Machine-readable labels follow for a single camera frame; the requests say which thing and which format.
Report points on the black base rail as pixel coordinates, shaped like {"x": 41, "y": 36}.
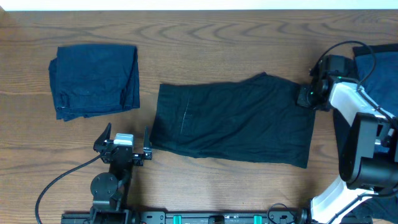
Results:
{"x": 185, "y": 218}

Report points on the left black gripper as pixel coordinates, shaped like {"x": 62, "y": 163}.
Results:
{"x": 105, "y": 141}

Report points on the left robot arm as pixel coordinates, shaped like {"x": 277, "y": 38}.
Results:
{"x": 110, "y": 189}

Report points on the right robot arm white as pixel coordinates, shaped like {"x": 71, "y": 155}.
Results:
{"x": 368, "y": 157}

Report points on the folded navy blue garment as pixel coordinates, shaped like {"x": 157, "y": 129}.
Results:
{"x": 90, "y": 80}

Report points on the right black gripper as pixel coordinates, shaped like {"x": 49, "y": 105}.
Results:
{"x": 301, "y": 98}

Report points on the black shorts garment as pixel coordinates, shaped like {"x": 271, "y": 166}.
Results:
{"x": 255, "y": 120}

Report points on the blue garment in pile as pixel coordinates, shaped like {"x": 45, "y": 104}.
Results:
{"x": 381, "y": 86}

